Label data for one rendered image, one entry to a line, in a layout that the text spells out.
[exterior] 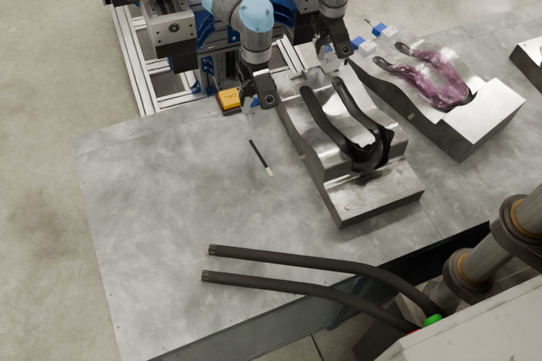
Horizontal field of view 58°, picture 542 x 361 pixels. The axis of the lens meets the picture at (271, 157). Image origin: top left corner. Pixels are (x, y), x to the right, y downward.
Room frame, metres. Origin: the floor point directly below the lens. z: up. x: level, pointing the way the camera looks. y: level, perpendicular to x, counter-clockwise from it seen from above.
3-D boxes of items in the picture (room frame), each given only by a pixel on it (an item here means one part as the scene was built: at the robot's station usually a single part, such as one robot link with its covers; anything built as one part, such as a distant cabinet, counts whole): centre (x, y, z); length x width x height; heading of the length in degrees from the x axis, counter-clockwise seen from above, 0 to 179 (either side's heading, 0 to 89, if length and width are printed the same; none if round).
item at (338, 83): (0.87, -0.21, 0.92); 0.35 x 0.16 x 0.09; 26
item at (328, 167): (0.85, -0.21, 0.87); 0.50 x 0.26 x 0.14; 26
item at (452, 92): (1.08, -0.48, 0.90); 0.26 x 0.18 x 0.08; 43
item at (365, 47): (1.24, -0.26, 0.86); 0.13 x 0.05 x 0.05; 43
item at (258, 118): (0.88, 0.07, 0.93); 0.13 x 0.05 x 0.05; 26
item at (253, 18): (0.86, 0.06, 1.25); 0.09 x 0.08 x 0.11; 52
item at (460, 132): (1.08, -0.49, 0.86); 0.50 x 0.26 x 0.11; 43
